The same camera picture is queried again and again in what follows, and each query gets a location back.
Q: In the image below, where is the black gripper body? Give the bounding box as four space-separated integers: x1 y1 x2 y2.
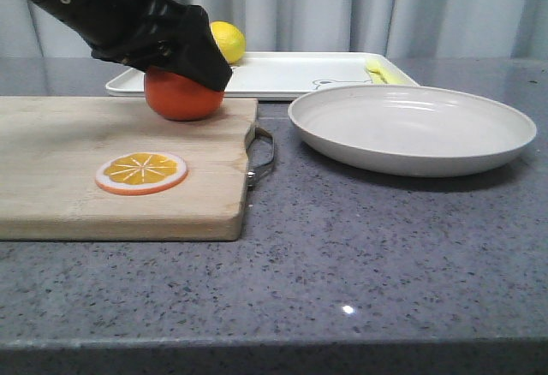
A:
30 0 185 71

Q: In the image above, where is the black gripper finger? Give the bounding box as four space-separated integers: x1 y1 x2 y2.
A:
147 4 232 92

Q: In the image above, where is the orange mandarin fruit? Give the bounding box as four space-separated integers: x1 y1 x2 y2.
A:
144 68 224 121

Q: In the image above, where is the beige round plate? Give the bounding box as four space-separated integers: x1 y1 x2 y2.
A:
288 85 537 177

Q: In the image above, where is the white rectangular tray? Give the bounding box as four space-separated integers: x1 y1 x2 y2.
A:
105 51 420 103

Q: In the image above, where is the yellow lemon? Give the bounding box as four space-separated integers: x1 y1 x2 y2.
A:
210 21 247 64

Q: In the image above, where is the orange slice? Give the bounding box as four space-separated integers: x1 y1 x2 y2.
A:
95 152 188 196

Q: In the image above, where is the wooden cutting board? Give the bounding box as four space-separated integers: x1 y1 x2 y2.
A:
1 96 258 241

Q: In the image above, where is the yellow plastic spoon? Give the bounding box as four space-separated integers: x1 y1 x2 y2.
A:
367 69 387 85

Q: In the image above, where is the yellow plastic fork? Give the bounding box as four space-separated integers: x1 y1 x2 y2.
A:
366 59 416 86

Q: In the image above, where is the grey curtain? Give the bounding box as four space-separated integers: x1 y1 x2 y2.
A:
0 0 548 60

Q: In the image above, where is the metal cutting board handle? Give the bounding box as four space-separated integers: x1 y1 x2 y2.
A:
246 127 277 188

